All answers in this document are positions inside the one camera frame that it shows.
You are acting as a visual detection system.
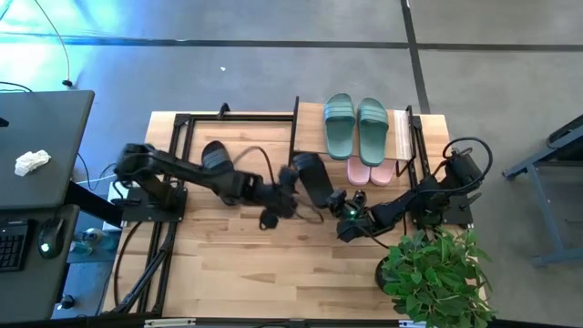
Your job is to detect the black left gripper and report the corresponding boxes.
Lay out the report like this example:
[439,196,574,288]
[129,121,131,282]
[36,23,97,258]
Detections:
[254,166,300,231]

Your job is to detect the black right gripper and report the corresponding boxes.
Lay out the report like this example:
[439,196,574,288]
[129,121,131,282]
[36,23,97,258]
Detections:
[327,190,375,243]

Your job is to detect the pink rubber slide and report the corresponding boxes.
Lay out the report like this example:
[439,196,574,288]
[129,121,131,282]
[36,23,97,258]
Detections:
[346,157,373,187]
[369,159,397,188]

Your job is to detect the black rubber slide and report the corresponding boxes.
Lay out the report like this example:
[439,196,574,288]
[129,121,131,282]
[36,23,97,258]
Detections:
[201,139,236,175]
[292,152,337,210]

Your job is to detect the green rubber slide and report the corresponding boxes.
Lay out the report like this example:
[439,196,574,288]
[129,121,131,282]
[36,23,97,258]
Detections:
[323,93,356,161]
[356,97,390,168]

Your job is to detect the potted green plant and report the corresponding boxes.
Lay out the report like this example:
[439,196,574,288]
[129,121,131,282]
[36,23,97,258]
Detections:
[373,227,496,328]

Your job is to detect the white power box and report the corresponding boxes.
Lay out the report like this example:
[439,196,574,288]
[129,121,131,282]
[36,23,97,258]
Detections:
[102,181,134,232]

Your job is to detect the black desk support bar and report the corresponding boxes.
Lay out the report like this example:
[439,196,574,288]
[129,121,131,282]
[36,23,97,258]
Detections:
[66,181,124,228]

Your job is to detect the teal water bottle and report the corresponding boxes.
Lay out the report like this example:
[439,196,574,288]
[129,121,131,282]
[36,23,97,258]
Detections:
[68,226,120,256]

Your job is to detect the black computer mouse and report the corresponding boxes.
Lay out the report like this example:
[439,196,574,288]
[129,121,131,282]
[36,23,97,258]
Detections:
[36,217,66,261]

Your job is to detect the dark grey desk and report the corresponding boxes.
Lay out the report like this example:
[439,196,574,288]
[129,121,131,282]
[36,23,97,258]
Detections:
[0,89,96,210]
[0,204,81,323]

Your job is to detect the crumpled white tissue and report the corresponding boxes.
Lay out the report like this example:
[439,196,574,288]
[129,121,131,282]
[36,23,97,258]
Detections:
[14,149,52,178]

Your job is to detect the black keyboard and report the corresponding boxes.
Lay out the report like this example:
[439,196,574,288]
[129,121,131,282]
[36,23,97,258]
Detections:
[0,219,31,273]

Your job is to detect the wooden shelf with black frame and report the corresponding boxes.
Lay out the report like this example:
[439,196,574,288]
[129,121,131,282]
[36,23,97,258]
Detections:
[288,96,429,179]

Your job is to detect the black aluminium mounting frame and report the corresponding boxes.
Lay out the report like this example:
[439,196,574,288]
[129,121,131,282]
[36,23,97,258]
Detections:
[108,102,295,316]

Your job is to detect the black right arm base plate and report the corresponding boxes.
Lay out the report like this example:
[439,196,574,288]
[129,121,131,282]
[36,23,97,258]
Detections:
[406,189,475,228]

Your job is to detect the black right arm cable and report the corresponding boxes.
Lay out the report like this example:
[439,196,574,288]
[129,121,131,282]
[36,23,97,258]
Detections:
[363,136,495,251]

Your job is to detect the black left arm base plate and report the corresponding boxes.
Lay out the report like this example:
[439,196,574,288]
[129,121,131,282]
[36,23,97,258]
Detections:
[120,186,188,223]

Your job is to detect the thick black curved cable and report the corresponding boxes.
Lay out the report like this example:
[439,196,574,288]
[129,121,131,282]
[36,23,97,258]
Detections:
[112,220,143,307]

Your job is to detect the thin white cable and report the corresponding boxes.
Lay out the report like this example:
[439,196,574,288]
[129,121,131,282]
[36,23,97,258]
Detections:
[75,152,118,192]

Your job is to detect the grey metal table frame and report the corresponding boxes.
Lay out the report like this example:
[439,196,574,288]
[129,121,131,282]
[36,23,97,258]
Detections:
[502,113,583,268]

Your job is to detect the thin black cable with plug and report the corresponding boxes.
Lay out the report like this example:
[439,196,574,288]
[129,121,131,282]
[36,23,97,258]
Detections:
[34,0,75,89]

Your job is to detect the thin black desk cable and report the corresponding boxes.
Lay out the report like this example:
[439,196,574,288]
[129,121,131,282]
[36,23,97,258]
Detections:
[0,80,34,94]

